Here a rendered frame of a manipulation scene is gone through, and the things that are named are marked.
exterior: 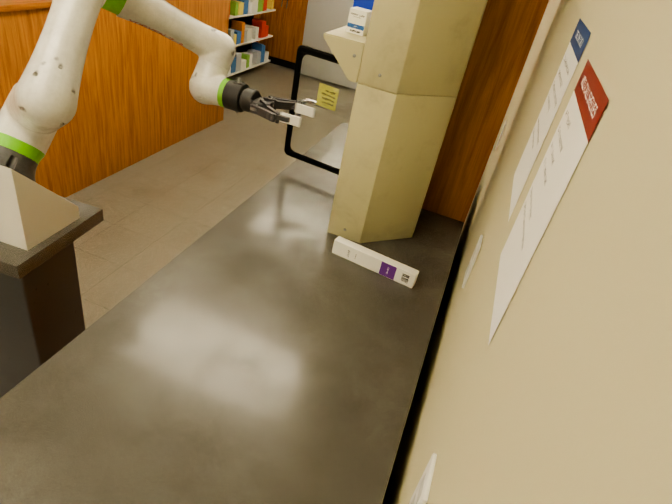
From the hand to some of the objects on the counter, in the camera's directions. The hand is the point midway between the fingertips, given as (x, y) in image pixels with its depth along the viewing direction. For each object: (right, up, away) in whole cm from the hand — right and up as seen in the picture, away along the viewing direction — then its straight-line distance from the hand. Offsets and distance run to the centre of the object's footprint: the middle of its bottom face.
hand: (302, 116), depth 156 cm
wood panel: (+35, -23, +29) cm, 51 cm away
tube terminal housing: (+25, -33, +12) cm, 43 cm away
